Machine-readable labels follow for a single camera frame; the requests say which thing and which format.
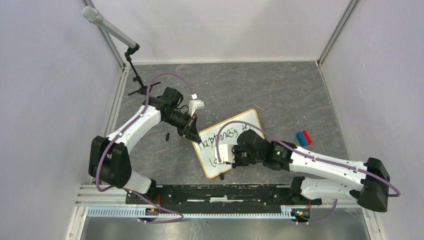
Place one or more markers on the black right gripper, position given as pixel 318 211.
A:
pixel 236 163

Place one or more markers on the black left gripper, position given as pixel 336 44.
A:
pixel 190 129

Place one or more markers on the yellow framed whiteboard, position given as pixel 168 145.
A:
pixel 205 150

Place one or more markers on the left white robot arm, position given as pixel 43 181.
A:
pixel 109 160

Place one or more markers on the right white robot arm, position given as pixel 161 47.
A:
pixel 365 183

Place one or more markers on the blue red whiteboard eraser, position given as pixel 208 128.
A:
pixel 303 138

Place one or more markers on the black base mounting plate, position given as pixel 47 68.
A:
pixel 228 198

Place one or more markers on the grey microphone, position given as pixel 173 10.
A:
pixel 95 17

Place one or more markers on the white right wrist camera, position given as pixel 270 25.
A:
pixel 224 155

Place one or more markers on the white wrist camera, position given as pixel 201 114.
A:
pixel 224 155
pixel 194 104

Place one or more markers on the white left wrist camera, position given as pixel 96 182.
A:
pixel 194 104

